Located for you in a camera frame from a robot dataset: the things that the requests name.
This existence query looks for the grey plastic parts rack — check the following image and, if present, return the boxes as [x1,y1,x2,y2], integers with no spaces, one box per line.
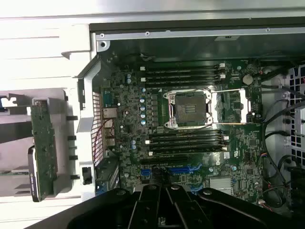
[0,88,81,199]

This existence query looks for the green motherboard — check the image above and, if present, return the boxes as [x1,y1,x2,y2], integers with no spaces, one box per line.
[100,45,265,208]

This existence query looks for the grey open PC case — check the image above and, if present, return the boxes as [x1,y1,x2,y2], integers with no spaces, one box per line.
[72,22,305,215]

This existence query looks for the silver chipset heat sink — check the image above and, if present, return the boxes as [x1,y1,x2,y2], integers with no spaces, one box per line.
[209,177,233,195]

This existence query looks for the silver socket cover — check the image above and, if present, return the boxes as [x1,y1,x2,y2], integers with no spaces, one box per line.
[211,88,253,125]

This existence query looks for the silver coin battery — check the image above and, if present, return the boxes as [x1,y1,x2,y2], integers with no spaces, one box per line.
[242,73,254,85]

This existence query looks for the CPU socket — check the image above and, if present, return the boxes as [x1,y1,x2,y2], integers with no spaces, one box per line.
[163,89,213,131]

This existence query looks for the black expansion slot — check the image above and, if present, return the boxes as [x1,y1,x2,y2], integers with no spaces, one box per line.
[140,156,188,166]

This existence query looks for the red and black twisted wire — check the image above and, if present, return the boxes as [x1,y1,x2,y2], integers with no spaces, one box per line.
[93,118,114,165]

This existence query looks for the blue expansion slot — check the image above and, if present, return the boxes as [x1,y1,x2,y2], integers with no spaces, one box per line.
[140,167,194,177]

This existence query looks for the perforated metal drive cage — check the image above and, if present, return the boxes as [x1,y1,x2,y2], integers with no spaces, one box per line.
[285,66,305,155]

